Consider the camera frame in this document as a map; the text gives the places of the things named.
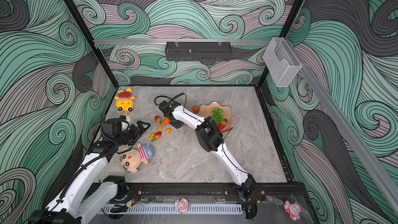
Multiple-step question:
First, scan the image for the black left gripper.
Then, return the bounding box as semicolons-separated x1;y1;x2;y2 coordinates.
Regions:
114;121;150;147

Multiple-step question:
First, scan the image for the green grape bunch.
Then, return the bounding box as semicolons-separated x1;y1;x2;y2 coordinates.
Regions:
211;107;224;125

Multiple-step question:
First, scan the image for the red strawberry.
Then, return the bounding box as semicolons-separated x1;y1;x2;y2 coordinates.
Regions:
219;123;227;131
154;115;162;123
151;131;162;142

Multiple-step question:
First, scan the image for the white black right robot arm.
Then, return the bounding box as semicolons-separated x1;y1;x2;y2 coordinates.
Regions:
153;93;257;201

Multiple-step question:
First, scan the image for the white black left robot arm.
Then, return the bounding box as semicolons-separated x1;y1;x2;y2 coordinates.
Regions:
28;116;151;224

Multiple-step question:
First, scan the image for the pink scalloped fruit bowl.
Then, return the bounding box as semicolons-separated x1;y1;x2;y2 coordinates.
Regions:
198;102;235;132

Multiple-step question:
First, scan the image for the boy doll plush toy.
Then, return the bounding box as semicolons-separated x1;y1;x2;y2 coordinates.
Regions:
120;143;155;173

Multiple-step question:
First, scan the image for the yellow cow plush toy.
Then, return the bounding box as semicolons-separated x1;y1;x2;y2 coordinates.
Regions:
115;88;135;113

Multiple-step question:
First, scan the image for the pink white chopper figurine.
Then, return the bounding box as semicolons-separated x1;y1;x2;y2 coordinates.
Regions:
175;198;189;214

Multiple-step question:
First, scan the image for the pink melody figurine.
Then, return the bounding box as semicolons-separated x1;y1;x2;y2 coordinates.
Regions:
284;201;302;221

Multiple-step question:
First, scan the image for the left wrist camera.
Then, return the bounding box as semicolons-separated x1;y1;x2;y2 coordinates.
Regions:
101;118;129;138

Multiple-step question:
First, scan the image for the black wall tray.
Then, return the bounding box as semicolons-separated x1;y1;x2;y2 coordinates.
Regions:
165;41;232;63

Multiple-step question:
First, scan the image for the aluminium wall rail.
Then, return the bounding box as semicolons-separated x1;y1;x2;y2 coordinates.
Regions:
93;38;271;47

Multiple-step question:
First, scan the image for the white slotted cable duct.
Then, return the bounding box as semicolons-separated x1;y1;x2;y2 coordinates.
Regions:
121;203;243;215

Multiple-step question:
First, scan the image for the clear acrylic wall box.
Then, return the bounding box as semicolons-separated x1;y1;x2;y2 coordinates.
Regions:
263;37;302;88

